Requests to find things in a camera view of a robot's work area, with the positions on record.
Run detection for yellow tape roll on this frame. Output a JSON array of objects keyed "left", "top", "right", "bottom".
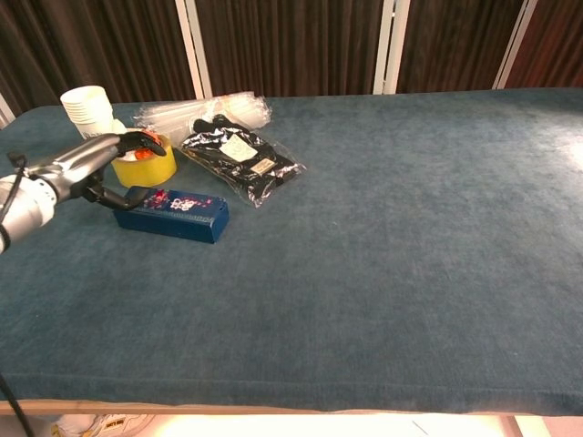
[{"left": 111, "top": 131, "right": 178, "bottom": 188}]

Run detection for orange wrapper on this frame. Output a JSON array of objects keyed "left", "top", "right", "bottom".
[{"left": 135, "top": 131, "right": 160, "bottom": 161}]

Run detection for white yellow sneaker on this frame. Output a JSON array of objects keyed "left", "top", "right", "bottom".
[{"left": 49, "top": 412, "right": 156, "bottom": 437}]

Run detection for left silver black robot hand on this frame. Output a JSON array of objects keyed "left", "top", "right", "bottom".
[{"left": 25, "top": 131, "right": 168, "bottom": 211}]

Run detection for white frame post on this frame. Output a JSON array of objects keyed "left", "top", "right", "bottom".
[
  {"left": 492, "top": 0, "right": 538, "bottom": 90},
  {"left": 0, "top": 93, "right": 17, "bottom": 131},
  {"left": 175, "top": 0, "right": 213, "bottom": 100},
  {"left": 373, "top": 0, "right": 411, "bottom": 96}
]

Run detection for black gloves in plastic bag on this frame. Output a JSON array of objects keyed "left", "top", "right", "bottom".
[{"left": 180, "top": 113, "right": 307, "bottom": 209}]

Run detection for blue folding glasses case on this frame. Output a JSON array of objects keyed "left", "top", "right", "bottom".
[{"left": 112, "top": 185, "right": 230, "bottom": 245}]

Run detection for bag of clear straws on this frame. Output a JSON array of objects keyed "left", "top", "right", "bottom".
[{"left": 134, "top": 92, "right": 273, "bottom": 136}]

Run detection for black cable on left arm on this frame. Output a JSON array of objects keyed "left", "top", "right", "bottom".
[{"left": 0, "top": 152, "right": 36, "bottom": 437}]

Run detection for dark brown curtain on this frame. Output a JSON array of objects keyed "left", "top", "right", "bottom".
[{"left": 0, "top": 0, "right": 583, "bottom": 117}]

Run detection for blue table cloth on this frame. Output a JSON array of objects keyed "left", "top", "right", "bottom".
[{"left": 0, "top": 88, "right": 583, "bottom": 416}]

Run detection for stack of white paper cups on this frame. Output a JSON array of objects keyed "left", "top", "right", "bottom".
[{"left": 59, "top": 85, "right": 115, "bottom": 140}]

